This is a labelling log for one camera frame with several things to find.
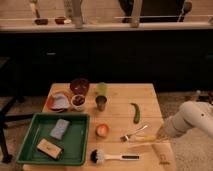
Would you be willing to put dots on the brown bowl on shelf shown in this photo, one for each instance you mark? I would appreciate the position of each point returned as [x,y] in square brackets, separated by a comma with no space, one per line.
[60,20]

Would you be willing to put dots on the grey cloth on plate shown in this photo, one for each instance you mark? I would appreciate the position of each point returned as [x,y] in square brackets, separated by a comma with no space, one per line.
[60,101]

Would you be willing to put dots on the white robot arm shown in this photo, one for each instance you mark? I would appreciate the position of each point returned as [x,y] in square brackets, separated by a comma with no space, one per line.
[190,115]

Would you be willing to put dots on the wooden block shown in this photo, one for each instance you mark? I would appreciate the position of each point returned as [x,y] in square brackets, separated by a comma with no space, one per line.
[49,149]

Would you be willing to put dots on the green plastic cup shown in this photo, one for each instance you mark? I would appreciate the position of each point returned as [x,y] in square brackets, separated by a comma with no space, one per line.
[101,88]

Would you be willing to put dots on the black chair frame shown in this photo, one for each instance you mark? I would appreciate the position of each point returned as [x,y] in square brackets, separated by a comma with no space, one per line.
[17,97]

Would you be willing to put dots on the green plastic tray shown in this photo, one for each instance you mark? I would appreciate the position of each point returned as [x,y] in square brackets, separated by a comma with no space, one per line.
[73,142]

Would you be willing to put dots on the green chili pepper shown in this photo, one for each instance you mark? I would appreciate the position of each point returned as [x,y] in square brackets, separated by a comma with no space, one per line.
[137,113]

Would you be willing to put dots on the peach fruit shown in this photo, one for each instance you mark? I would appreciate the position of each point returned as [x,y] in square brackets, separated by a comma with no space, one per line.
[102,130]

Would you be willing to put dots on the black white dish brush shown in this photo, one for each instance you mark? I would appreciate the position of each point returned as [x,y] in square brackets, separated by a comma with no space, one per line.
[98,156]

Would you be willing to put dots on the dark bowl on shelf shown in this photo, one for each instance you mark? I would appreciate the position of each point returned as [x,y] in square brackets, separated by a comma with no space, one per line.
[41,21]

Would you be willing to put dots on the orange plate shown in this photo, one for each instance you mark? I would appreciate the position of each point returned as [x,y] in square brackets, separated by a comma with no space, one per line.
[49,102]

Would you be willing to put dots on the small white bowl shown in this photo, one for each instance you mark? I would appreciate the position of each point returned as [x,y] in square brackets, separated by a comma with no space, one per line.
[78,102]

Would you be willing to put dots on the yellow banana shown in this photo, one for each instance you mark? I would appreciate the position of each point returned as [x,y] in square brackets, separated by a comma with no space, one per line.
[147,138]

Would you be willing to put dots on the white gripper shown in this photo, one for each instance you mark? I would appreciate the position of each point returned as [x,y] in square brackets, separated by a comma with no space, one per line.
[174,127]

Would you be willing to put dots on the grey sponge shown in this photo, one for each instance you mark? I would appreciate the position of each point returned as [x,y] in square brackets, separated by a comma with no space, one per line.
[59,129]

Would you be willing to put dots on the silver fork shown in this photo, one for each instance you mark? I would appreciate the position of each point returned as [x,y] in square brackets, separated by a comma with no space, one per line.
[128,136]

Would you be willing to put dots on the dark red bowl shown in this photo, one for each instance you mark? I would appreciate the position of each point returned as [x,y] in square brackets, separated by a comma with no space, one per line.
[79,86]

